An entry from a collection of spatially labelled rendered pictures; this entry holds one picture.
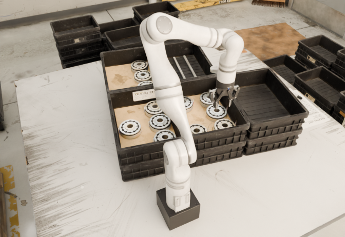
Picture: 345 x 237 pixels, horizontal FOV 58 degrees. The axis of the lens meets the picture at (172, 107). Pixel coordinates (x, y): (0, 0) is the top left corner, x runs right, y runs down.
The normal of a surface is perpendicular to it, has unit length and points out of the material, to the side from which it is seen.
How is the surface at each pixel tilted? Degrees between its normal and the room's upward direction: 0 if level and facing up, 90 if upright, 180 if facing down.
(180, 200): 89
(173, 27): 57
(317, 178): 0
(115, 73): 0
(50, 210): 0
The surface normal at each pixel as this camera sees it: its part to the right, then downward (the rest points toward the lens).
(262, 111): 0.00, -0.75
